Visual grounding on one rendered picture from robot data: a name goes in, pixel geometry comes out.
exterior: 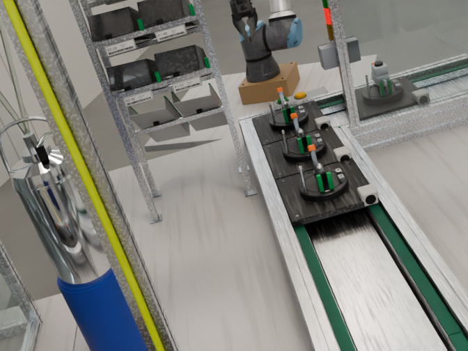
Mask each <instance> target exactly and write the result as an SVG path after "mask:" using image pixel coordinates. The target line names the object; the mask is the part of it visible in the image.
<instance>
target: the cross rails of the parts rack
mask: <svg viewBox="0 0 468 351"><path fill-rule="evenodd" d="M112 1H117V0H96V1H92V2H89V3H88V5H89V7H90V8H93V7H96V6H100V5H103V4H106V3H110V2H112ZM194 20H198V17H197V14H196V13H195V16H191V15H188V16H185V17H181V18H178V19H174V20H171V21H168V22H164V23H163V24H160V25H154V26H149V27H147V28H144V30H143V31H140V30H137V31H133V32H130V33H126V34H123V35H120V36H116V37H113V38H112V39H108V40H101V41H99V42H94V43H93V46H94V48H95V49H97V48H100V47H104V46H107V45H112V44H114V43H117V42H121V41H124V40H129V39H131V38H135V37H139V36H143V35H146V34H149V33H152V32H156V31H160V30H162V29H167V28H170V27H172V26H177V25H180V24H184V23H187V22H191V21H194ZM186 30H187V34H185V35H183V36H186V35H189V34H192V33H196V32H199V31H201V27H200V26H195V27H192V28H190V29H186ZM179 37H182V36H178V37H175V38H179ZM175 38H172V39H175ZM172 39H168V40H172ZM165 41H167V40H164V41H161V42H165ZM161 42H157V39H156V38H154V39H152V40H147V41H144V42H140V43H137V44H136V49H141V48H144V47H148V46H151V45H155V44H158V43H161ZM136 49H133V50H130V51H127V52H131V51H134V50H136ZM127 52H123V53H120V54H124V53H127ZM117 55H119V54H116V55H113V56H117ZM109 57H112V56H109ZM109 57H108V58H109ZM209 72H213V70H212V66H210V68H208V69H207V68H201V69H198V70H194V71H191V72H187V73H184V74H181V75H180V76H178V77H170V78H167V79H163V80H162V82H160V83H157V81H156V82H153V83H150V84H146V85H143V86H138V87H136V88H132V90H130V91H121V92H119V93H114V94H113V95H112V96H113V98H114V100H117V99H119V98H123V97H127V96H129V95H134V94H137V93H141V92H144V91H148V90H151V89H154V88H157V89H154V90H152V93H153V95H157V94H160V93H165V92H167V91H172V90H173V88H172V85H168V84H172V83H175V82H178V81H182V80H185V79H189V78H192V77H197V76H199V75H203V76H200V78H201V81H206V80H209V79H213V78H215V76H214V73H210V74H207V75H204V74H206V73H209ZM165 85H168V86H165ZM160 86H164V87H161V88H158V87H160Z"/></svg>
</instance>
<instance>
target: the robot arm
mask: <svg viewBox="0 0 468 351"><path fill-rule="evenodd" d="M269 1H270V10H271V15H270V17H269V18H268V20H269V24H264V21H262V20H259V21H258V15H257V12H256V8H253V7H252V2H251V0H231V1H229V3H230V6H231V11H232V14H231V16H232V22H233V25H234V26H235V28H236V29H237V30H238V31H239V37H240V42H241V45H242V50H243V52H244V57H245V60H246V63H247V66H246V78H247V81H248V82H250V83H258V82H262V81H267V80H269V79H272V78H274V77H276V76H277V75H279V74H280V72H281V71H280V68H279V65H278V64H277V62H276V61H275V60H274V58H273V56H272V52H273V51H278V50H282V49H291V48H293V47H298V46H299V45H300V44H301V42H302V36H303V26H302V21H301V19H300V18H298V17H296V13H294V12H293V11H292V9H291V4H290V0H269ZM243 17H248V18H249V19H248V20H247V24H248V25H245V23H244V22H243V21H241V20H242V18H243Z"/></svg>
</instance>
